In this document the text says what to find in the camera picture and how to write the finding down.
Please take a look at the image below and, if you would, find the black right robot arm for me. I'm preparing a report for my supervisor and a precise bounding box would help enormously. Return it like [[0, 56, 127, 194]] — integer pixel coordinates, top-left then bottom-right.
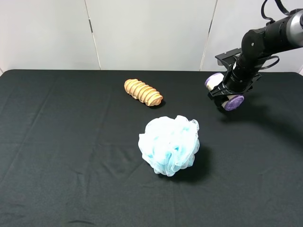
[[208, 9, 303, 111]]

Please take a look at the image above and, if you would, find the light blue bath loofah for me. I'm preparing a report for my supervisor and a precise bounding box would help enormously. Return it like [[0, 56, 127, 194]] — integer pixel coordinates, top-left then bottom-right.
[[138, 115, 200, 177]]

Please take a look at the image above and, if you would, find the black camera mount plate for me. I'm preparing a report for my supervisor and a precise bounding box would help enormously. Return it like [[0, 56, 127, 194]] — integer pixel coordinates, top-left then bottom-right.
[[215, 48, 241, 69]]

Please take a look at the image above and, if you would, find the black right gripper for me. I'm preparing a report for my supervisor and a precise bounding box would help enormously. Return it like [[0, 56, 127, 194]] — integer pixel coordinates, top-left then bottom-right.
[[214, 56, 261, 111]]

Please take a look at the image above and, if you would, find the ridged bread loaf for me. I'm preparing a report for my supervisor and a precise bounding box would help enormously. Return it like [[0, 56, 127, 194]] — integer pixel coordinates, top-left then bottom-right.
[[124, 79, 163, 106]]

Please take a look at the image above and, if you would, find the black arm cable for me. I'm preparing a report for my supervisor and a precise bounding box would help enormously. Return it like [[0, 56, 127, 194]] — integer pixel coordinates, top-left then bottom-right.
[[260, 0, 291, 26]]

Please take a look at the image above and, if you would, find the purple trash bag roll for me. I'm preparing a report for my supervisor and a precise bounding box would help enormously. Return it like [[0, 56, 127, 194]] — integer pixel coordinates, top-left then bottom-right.
[[205, 73, 244, 111]]

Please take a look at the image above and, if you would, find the black tablecloth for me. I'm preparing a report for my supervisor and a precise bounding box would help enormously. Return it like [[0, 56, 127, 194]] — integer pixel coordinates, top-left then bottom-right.
[[0, 70, 303, 227]]

